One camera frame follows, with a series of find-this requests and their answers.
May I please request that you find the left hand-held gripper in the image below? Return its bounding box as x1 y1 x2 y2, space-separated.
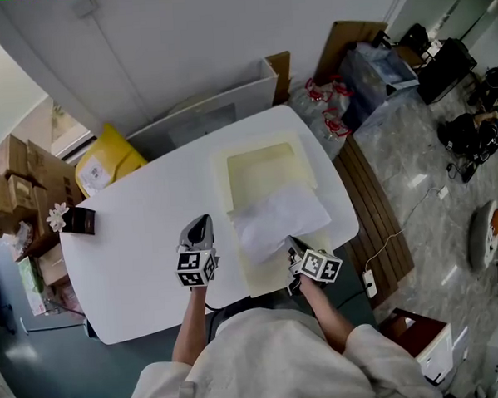
171 213 222 290

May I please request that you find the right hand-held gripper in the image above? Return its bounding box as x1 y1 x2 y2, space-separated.
284 233 346 297

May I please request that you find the white A4 paper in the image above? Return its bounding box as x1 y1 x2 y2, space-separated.
230 179 335 267

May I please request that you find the cream box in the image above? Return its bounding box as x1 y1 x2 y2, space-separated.
208 126 338 300

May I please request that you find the person's left forearm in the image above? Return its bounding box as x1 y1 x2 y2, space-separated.
168 285 213 366

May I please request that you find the person's right forearm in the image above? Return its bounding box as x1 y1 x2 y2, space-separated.
298 278 357 356

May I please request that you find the white power strip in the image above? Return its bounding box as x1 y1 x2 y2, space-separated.
362 270 379 299

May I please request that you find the wooden slat board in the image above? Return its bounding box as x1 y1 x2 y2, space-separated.
331 130 418 312

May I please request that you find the person's beige shirt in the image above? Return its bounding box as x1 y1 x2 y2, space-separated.
117 298 443 398

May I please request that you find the small brown box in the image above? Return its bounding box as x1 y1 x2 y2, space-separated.
59 204 98 238

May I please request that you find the yellow parcel bag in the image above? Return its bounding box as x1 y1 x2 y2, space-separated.
72 120 150 199

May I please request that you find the bag of plastic bottles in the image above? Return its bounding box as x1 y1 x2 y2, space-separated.
288 75 358 164

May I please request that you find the clear plastic bag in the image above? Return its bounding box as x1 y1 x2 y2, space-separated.
43 281 86 321

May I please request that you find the white panel board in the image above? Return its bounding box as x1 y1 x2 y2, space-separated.
123 57 284 154

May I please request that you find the small cardboard sheet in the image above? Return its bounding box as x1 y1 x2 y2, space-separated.
264 51 294 106

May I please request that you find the green printed carton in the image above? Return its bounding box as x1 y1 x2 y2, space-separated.
17 255 48 318

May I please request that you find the plastic-wrapped grey furniture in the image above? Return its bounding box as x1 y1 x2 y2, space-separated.
335 39 424 136

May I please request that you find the white and brown cabinet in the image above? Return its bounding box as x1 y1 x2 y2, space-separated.
379 304 456 391

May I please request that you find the white round cushion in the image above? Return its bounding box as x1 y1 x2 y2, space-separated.
465 199 498 272

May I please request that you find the pile of cardboard boxes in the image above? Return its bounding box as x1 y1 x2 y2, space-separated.
0 130 91 289

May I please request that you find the large cardboard sheet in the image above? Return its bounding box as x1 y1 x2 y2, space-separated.
310 17 392 86

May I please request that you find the wooden chair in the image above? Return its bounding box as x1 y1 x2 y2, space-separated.
394 40 438 69

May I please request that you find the black cabinet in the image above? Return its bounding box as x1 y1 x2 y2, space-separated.
415 36 481 106

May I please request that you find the black backpack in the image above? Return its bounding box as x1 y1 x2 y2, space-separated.
397 22 430 54

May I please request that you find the white cable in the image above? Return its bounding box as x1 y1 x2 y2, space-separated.
361 185 445 274

